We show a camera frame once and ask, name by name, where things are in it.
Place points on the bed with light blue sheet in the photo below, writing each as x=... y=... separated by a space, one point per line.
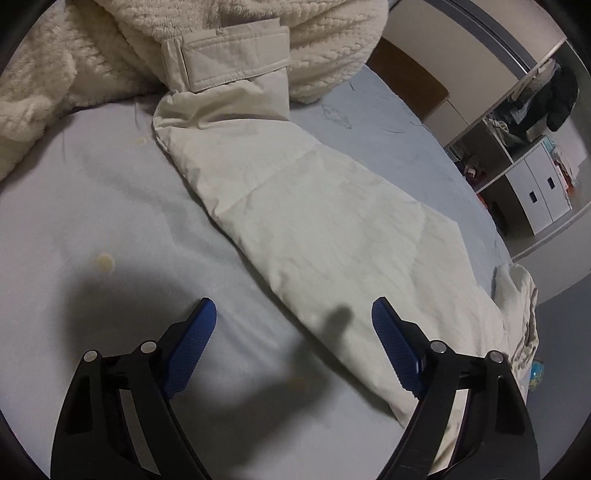
x=115 y=207

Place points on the white drawer unit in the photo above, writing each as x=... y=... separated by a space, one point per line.
x=540 y=189

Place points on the beige wardrobe sliding door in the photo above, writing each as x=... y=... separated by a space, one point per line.
x=461 y=50

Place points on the cream padded coat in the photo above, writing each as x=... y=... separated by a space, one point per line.
x=323 y=221

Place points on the blue desk globe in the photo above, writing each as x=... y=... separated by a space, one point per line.
x=537 y=371

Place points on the fluffy cream blanket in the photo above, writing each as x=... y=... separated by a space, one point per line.
x=69 y=83

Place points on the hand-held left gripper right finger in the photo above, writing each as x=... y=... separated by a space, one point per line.
x=397 y=341

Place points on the brown wooden headboard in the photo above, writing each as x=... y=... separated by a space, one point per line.
x=406 y=78

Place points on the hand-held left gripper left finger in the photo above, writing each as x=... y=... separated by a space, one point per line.
x=191 y=341

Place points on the open wardrobe shelf unit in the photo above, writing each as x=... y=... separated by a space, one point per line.
x=503 y=134

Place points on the black hanging garment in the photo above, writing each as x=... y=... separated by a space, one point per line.
x=561 y=97

